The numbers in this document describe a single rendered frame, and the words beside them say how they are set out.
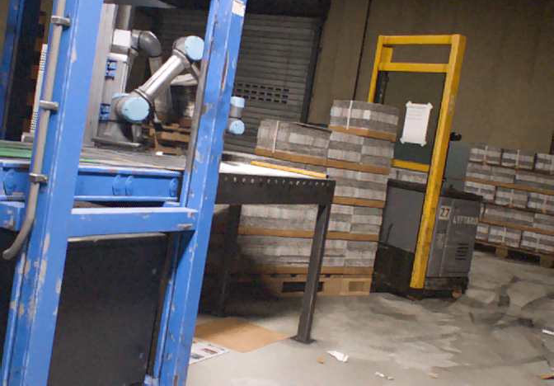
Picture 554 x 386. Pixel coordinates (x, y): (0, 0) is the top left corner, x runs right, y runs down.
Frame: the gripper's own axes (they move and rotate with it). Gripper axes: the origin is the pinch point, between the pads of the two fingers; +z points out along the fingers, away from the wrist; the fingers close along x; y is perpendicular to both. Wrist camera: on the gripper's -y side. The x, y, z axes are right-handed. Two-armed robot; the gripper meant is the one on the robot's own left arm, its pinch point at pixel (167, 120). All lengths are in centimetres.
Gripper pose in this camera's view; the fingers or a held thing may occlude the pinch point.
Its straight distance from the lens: 426.3
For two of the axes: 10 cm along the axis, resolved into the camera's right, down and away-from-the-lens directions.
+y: -1.3, -9.4, -3.1
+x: 7.4, -2.9, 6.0
